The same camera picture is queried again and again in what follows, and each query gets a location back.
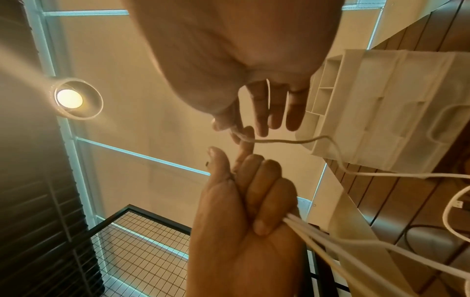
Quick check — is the beige roller blind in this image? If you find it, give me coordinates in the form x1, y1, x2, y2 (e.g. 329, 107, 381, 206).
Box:
73, 137, 328, 233

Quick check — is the dark slatted blind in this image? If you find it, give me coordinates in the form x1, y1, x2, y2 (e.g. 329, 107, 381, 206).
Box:
0, 0, 106, 297

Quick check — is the white drawer organizer box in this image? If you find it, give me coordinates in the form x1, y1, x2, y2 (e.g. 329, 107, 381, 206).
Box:
295, 49, 470, 173

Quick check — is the round ceiling lamp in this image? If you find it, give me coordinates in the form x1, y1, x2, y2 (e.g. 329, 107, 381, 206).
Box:
47, 77, 105, 120

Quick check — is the person's right hand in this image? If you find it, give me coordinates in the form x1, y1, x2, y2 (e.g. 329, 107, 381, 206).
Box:
120, 0, 346, 145

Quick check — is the wooden slatted table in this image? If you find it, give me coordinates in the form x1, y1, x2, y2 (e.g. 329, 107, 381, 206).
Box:
323, 0, 470, 297

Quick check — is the person's left hand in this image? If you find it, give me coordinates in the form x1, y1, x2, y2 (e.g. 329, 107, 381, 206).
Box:
187, 126, 309, 297

